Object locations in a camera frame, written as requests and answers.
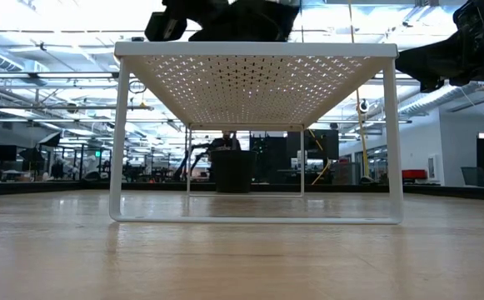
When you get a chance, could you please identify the black table edge rail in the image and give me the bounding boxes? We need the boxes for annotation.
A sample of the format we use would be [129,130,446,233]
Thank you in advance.
[0,181,484,203]

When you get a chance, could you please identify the black studio lamp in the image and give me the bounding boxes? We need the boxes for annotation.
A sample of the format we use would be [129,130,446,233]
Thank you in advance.
[37,131,62,148]

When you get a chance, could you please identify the black computer monitor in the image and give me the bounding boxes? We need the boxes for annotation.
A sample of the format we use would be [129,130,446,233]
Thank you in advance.
[0,144,17,163]

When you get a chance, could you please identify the black plant pot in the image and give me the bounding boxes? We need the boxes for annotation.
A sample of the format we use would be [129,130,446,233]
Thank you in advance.
[209,149,258,194]

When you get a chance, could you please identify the white perforated metal shelf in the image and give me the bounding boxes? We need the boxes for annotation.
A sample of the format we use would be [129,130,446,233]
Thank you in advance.
[107,41,405,226]

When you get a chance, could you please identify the yellow hanging cable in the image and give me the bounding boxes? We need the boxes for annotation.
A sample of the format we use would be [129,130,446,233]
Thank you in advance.
[347,0,371,180]

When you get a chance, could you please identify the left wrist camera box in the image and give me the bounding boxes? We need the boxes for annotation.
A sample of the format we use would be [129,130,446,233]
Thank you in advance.
[143,11,189,43]

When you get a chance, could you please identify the red box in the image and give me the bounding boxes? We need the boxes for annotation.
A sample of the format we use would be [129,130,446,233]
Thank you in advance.
[401,168,428,181]

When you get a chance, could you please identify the person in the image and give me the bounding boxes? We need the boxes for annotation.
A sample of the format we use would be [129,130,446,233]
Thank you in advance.
[207,131,242,153]

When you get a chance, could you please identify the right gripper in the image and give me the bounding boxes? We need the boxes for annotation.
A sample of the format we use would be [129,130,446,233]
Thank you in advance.
[394,31,475,93]

